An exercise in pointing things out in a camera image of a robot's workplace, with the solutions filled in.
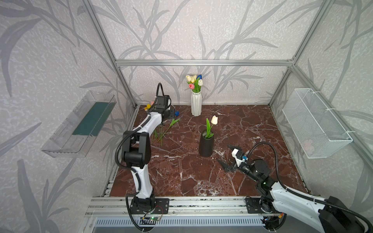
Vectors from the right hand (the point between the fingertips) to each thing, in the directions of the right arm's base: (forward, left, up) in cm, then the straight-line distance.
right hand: (224, 147), depth 76 cm
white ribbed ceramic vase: (+37, +15, -4) cm, 40 cm away
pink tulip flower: (+32, +17, +15) cm, 40 cm away
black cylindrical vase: (+4, +9, -6) cm, 11 cm away
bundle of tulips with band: (+22, +43, -18) cm, 51 cm away
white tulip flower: (+38, +12, +12) cm, 42 cm away
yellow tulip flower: (+43, +16, +13) cm, 47 cm away
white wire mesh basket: (-1, -39, +16) cm, 42 cm away
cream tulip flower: (+10, +5, +11) cm, 15 cm away
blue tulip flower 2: (+43, +12, +14) cm, 47 cm away
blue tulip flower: (+31, +32, -17) cm, 48 cm away
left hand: (+32, +32, -3) cm, 45 cm away
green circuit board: (-30, +35, -17) cm, 49 cm away
